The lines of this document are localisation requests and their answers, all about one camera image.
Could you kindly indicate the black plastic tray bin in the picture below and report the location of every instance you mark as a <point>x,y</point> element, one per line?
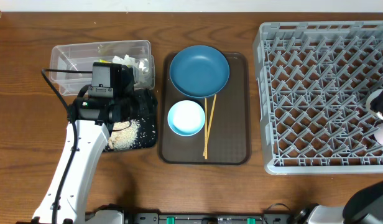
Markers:
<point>148,124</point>

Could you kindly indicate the light blue bowl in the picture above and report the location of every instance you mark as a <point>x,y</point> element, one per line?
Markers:
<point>186,118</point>

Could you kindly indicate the dark blue plate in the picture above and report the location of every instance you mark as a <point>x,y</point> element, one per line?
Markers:
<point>199,71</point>

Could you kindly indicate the pile of rice leftovers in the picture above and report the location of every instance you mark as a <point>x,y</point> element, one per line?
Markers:
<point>126,137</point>

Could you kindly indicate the brown serving tray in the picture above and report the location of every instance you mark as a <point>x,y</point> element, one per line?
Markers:
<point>230,134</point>

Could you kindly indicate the wooden chopstick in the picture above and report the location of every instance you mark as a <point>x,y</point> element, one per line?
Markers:
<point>209,127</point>
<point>205,130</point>

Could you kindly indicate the yellow green snack wrapper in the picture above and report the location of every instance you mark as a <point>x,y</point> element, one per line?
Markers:
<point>103,61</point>

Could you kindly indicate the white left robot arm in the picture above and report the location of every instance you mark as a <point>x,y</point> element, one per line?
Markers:
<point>66,198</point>

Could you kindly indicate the grey dishwasher rack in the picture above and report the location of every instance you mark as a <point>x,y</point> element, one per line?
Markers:
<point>314,82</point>

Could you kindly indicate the left wooden chopstick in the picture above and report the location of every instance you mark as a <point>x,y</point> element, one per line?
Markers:
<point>205,130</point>

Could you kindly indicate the clear plastic waste bin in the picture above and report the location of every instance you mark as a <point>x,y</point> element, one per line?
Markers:
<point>81,57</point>

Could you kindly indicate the white tissue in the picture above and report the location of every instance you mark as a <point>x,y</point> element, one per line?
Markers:
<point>141,68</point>

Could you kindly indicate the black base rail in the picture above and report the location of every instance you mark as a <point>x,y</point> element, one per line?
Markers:
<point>210,219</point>

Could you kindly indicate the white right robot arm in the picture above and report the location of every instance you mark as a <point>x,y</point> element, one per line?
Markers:
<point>365,206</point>

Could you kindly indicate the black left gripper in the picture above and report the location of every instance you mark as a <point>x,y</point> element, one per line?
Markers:
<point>142,98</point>

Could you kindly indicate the right wooden chopstick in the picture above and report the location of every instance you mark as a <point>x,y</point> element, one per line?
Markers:
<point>209,127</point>

